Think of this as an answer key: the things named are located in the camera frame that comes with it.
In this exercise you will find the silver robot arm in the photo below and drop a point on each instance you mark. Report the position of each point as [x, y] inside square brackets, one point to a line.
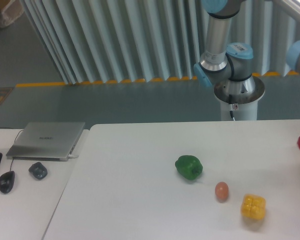
[233, 61]

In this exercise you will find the green bell pepper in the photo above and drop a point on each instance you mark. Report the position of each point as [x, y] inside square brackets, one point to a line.
[189, 167]

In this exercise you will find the brown egg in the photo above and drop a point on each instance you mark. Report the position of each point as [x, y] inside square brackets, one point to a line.
[222, 191]

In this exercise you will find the folding screen partition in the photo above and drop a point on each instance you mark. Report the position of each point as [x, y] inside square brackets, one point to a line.
[117, 40]

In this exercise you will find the silver closed laptop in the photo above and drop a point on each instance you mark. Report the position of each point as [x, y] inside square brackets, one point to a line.
[46, 140]

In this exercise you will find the dark grey earbud case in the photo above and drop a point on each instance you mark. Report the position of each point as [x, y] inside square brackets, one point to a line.
[38, 171]

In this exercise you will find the yellow bell pepper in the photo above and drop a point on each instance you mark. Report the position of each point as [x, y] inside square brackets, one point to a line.
[253, 207]

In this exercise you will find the black computer mouse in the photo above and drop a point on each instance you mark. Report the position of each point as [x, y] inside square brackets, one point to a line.
[7, 182]

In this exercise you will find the cardboard box in plastic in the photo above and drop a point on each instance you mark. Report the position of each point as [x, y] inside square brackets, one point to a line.
[10, 11]

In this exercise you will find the white laptop cable plug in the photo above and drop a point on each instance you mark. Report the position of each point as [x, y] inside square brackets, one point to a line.
[73, 156]

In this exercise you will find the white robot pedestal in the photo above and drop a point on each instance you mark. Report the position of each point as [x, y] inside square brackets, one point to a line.
[238, 100]

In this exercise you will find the aluminium frame bar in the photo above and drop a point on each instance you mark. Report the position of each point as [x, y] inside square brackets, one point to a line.
[291, 7]

